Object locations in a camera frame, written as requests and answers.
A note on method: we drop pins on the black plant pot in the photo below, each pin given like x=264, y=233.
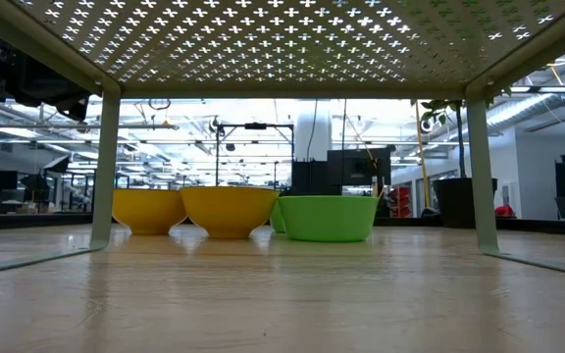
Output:
x=451, y=203

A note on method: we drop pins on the small red object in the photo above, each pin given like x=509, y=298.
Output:
x=504, y=212

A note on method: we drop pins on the pale green perforated metal shelf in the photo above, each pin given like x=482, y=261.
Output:
x=292, y=93

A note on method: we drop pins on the green leafy plant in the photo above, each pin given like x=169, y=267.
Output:
x=437, y=105

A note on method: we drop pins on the green plastic bowl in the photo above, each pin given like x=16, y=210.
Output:
x=277, y=220
x=328, y=218

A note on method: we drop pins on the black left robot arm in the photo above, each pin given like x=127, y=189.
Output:
x=42, y=83

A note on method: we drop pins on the black tubular stand frame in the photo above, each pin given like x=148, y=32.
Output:
x=255, y=126

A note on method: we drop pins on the black cabinet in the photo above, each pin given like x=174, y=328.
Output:
x=356, y=166

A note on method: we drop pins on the red storage crates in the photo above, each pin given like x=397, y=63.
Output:
x=401, y=201

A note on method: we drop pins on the lemon pattern yellow ceramic bowl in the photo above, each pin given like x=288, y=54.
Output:
x=147, y=213
x=228, y=211

